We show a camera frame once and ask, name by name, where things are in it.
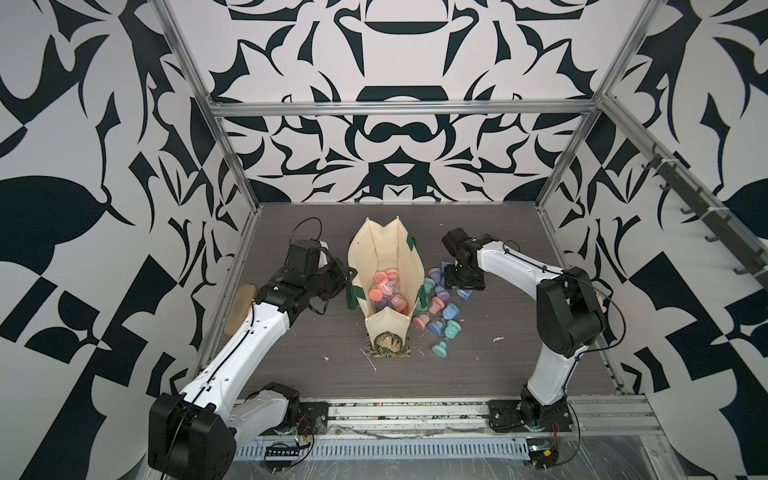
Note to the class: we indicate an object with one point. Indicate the blue hourglass front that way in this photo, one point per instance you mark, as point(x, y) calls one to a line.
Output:
point(436, 327)

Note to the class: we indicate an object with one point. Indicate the purple hourglass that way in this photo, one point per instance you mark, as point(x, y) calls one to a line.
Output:
point(436, 274)
point(384, 302)

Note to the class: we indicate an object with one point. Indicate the teal hourglass middle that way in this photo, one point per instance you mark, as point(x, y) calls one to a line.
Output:
point(452, 329)

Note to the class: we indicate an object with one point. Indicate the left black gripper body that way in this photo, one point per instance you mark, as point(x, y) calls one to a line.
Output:
point(328, 283)

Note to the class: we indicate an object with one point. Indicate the blue hourglass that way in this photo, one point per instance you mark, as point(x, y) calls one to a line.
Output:
point(450, 312)
point(436, 327)

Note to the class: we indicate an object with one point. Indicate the teal hourglass front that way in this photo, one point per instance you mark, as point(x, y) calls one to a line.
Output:
point(440, 349)

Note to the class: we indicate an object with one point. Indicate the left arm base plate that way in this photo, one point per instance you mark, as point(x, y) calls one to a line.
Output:
point(308, 417)

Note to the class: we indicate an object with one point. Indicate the teal hourglass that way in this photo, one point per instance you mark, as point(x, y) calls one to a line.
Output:
point(440, 349)
point(452, 329)

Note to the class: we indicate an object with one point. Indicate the blue hourglass centre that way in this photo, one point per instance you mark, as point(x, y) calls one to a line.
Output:
point(450, 312)

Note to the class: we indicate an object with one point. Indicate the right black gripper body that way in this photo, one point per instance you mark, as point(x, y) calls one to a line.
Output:
point(454, 275)

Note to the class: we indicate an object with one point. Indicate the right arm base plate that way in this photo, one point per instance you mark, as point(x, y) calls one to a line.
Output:
point(528, 416)

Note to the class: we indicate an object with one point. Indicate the cream canvas tote bag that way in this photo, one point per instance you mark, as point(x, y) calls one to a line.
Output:
point(376, 247)

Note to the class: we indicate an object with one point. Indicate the wooden round brush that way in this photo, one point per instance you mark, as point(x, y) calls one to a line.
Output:
point(240, 307)

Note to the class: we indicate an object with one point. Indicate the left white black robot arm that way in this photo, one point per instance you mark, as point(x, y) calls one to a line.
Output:
point(196, 433)

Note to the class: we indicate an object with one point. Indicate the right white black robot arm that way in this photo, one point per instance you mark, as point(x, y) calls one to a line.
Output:
point(569, 319)

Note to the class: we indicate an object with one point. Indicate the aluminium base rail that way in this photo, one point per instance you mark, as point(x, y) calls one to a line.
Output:
point(434, 417)

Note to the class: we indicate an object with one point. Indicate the black wall hook rack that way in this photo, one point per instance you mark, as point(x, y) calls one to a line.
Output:
point(700, 203)

